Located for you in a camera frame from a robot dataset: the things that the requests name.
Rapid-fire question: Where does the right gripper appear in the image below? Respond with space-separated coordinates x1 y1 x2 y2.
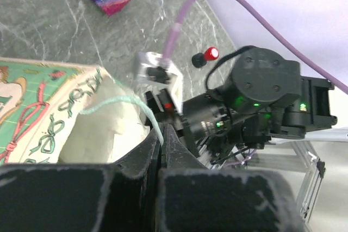
145 90 190 138

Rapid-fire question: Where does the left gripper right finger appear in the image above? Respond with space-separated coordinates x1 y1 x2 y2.
156 125 305 231

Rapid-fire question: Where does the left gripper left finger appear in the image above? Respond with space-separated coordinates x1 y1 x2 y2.
1 131 160 231

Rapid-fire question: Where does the green printed paper bag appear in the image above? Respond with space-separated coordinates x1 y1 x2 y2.
1 58 162 164

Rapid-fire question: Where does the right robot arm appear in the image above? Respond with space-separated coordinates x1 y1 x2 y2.
145 46 338 165

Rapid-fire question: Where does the red black stamp knob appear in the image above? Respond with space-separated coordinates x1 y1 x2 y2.
191 47 219 68

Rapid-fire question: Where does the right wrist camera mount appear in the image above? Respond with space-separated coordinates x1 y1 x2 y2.
133 52 183 113

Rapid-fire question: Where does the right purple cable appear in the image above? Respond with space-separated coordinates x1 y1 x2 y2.
163 0 348 94

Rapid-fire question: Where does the aluminium frame rail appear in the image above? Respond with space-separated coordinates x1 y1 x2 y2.
244 136 348 223

